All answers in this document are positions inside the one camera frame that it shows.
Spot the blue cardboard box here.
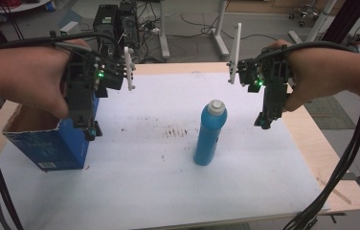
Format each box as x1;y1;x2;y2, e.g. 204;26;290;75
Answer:
2;95;101;173

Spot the white stand base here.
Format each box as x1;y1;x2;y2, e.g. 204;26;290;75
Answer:
287;0;339;44

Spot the white desk leg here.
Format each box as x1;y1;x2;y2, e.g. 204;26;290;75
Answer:
211;0;231;58
158;0;171;60

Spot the person's left hand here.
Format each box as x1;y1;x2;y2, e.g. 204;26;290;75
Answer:
18;38;90;120

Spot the office chair base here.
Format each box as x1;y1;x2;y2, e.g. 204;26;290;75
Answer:
288;0;322;28

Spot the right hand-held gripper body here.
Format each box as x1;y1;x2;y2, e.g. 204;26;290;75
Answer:
227;22;294;121

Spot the white foam mat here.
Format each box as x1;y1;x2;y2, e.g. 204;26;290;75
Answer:
0;71;330;230

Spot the black floor cable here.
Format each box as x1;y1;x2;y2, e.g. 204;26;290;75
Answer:
169;12;280;42

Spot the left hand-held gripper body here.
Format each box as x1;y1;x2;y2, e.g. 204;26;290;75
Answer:
64;42;137;128

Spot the blue bottle with white cap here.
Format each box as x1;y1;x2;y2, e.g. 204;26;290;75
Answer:
192;99;228;167

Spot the black computer tower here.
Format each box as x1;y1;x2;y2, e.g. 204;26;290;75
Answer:
92;3;141;51

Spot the grey floor mat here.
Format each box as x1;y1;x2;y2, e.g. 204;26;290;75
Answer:
304;95;356;130

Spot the metal table bracket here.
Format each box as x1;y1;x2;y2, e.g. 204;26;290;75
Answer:
340;172;360;186

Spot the black cable bundle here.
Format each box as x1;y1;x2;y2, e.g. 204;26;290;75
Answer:
0;31;124;230
254;40;360;230

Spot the black post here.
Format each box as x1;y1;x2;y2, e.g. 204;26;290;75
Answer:
321;0;360;44

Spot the person's right hand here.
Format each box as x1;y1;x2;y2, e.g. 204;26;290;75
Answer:
265;39;333;113

